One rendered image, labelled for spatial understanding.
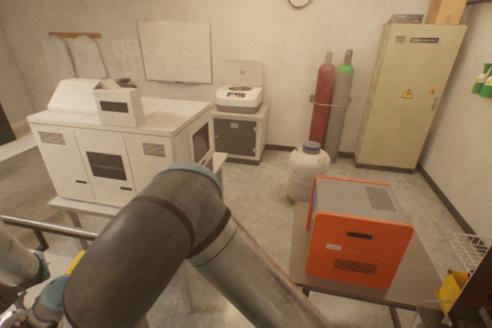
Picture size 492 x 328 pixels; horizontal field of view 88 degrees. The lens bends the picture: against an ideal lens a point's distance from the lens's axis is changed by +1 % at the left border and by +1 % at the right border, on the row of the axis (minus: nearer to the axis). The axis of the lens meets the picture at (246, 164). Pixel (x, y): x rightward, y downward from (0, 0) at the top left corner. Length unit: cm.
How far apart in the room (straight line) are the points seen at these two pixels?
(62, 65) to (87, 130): 422
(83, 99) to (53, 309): 117
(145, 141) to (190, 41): 318
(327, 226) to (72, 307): 109
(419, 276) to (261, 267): 138
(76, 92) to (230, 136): 241
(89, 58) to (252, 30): 280
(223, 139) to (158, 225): 353
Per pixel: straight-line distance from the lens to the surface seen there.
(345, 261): 146
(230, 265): 45
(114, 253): 36
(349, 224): 130
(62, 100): 185
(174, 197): 39
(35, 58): 632
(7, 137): 325
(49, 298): 89
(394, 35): 382
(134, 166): 150
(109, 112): 144
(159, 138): 134
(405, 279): 173
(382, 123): 402
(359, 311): 240
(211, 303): 227
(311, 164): 287
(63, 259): 156
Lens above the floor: 189
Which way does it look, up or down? 28 degrees down
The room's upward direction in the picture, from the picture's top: 1 degrees clockwise
